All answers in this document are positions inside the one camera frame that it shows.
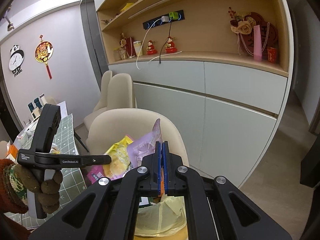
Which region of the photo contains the red flower bouquet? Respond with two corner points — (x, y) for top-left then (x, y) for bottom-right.
(228, 7), (279, 63)

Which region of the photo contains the black charging cable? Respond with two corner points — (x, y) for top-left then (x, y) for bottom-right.
(158, 19), (174, 65)

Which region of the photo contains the green grid tablecloth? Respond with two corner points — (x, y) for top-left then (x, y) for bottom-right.
(5, 114), (87, 229)

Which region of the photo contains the orange white tissue box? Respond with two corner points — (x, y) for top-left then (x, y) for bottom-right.
(6, 142), (18, 161)

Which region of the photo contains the yellow trash bag liner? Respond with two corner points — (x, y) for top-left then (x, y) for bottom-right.
(135, 195), (187, 237)

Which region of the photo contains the left gloved hand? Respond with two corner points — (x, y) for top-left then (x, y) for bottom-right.
(10, 164), (63, 214)

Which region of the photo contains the panda wall clock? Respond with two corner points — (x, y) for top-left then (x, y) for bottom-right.
(9, 44), (24, 76)

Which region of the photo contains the yellow chip bag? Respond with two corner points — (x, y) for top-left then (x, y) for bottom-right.
(103, 135), (133, 180)

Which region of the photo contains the lilac snack wrapper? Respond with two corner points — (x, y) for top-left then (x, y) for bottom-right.
(127, 118), (163, 168)

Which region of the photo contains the beige chair with bin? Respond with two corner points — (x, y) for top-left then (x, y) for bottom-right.
(86, 108), (189, 166)

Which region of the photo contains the beige far chair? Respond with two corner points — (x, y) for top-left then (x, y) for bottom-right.
(93, 70), (113, 112)

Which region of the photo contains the beige middle chair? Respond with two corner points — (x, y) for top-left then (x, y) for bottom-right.
(84, 73), (136, 131)

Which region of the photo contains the cream tumbler cup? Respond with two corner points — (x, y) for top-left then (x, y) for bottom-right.
(133, 41), (143, 56)

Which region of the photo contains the right red figurine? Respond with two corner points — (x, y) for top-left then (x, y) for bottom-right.
(165, 36), (177, 54)

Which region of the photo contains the red figurine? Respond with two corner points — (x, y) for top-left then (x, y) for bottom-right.
(146, 40), (158, 55)
(165, 36), (177, 54)

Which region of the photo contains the orange plastic bag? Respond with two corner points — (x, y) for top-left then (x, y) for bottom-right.
(160, 179), (167, 196)

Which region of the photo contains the black power strip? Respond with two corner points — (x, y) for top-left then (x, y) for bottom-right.
(143, 10), (185, 30)

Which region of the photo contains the white thermos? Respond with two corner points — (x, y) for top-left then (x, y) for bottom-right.
(39, 94), (48, 106)

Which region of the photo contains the left red figurine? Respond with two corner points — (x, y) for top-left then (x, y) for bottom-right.
(146, 40), (158, 55)

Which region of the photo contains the gold red chinese ornament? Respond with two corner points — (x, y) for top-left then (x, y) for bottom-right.
(35, 35), (54, 80)

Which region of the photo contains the wooden wall shelf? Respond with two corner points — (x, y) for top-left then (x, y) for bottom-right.
(94, 0), (293, 76)

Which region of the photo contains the white charging cable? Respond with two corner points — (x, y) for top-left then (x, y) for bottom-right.
(135, 16), (183, 70)

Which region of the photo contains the pink snack wrapper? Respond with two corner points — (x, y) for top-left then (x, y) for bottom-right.
(87, 165), (107, 184)

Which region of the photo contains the grey cabinet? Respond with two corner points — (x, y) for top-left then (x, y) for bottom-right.
(110, 61), (288, 186)

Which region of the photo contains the dark blue thermos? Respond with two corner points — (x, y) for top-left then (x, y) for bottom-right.
(28, 102), (34, 113)

